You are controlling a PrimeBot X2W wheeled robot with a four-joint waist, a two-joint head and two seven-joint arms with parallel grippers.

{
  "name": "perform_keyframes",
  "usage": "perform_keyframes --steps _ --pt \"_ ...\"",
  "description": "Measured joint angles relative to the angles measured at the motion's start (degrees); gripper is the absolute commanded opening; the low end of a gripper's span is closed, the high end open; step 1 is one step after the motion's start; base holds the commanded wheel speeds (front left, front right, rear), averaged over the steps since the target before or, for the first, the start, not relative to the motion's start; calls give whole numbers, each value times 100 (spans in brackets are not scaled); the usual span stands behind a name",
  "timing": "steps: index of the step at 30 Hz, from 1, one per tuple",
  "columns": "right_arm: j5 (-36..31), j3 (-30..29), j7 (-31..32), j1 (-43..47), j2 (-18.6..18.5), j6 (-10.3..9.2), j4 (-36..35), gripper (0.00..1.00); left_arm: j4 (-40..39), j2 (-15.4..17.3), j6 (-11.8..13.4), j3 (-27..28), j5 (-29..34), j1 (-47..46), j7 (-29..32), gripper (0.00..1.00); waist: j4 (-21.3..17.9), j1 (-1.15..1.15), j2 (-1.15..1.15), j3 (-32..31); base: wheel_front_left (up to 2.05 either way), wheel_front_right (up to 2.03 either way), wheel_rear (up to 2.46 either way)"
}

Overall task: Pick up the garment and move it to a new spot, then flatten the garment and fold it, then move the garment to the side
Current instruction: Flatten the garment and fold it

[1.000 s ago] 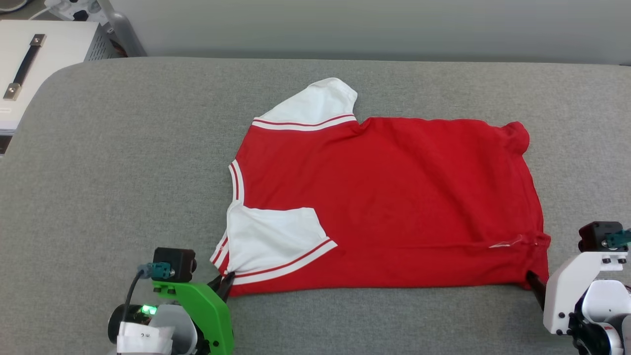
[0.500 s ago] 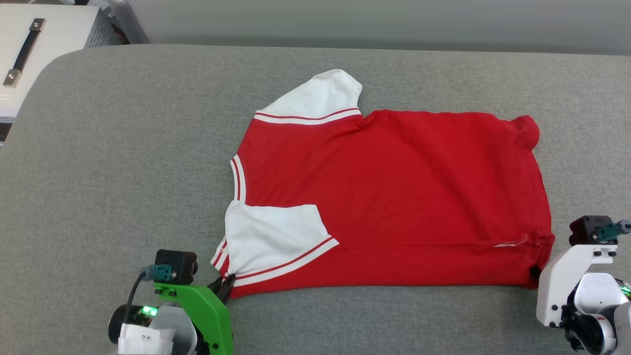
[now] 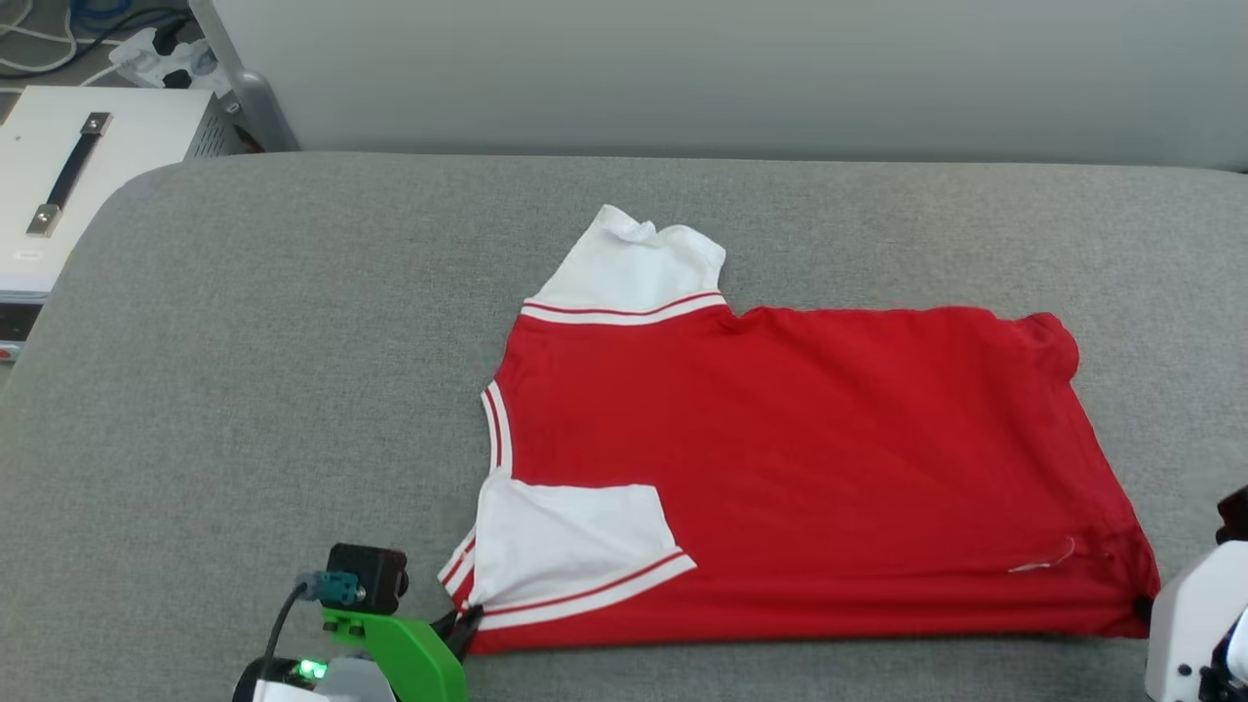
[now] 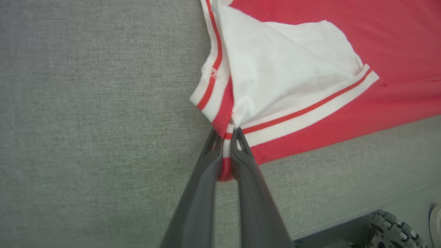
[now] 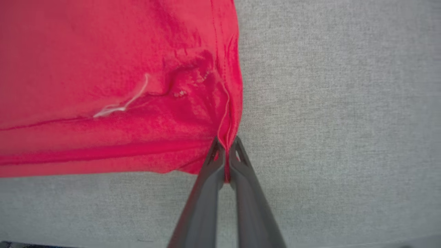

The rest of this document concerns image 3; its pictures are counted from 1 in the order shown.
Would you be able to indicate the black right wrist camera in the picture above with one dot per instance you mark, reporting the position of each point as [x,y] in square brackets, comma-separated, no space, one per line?
[1236,517]

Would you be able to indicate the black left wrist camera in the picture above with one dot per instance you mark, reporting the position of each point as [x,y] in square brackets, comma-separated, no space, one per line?
[370,575]

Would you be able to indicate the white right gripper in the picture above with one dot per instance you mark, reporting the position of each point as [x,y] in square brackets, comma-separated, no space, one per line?
[1185,614]

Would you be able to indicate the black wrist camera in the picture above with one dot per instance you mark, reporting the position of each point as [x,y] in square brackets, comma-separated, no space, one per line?
[370,575]
[1236,517]

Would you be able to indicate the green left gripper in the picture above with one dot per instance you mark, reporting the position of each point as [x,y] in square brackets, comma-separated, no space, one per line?
[419,663]

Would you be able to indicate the grey metal partition post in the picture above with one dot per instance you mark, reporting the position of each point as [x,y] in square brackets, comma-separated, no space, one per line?
[258,107]

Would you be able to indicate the white metal equipment case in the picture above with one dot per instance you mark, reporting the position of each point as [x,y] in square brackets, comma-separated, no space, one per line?
[146,127]

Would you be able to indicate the white power strip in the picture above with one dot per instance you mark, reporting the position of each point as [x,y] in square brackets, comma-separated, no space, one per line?
[146,63]

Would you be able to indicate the red and white shirt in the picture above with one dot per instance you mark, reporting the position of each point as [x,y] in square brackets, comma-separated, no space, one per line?
[780,439]

